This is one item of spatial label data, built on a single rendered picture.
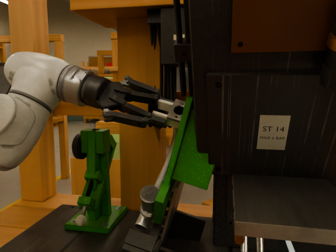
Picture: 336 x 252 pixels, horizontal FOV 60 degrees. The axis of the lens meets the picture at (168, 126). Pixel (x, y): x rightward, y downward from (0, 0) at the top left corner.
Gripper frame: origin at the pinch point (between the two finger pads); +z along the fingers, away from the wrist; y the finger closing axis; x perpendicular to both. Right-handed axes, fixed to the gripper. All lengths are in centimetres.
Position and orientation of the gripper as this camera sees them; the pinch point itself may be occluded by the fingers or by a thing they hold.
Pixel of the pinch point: (170, 113)
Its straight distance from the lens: 66.0
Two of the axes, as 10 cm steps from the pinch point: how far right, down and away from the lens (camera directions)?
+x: -0.3, 5.6, 8.2
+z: 9.4, 2.9, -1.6
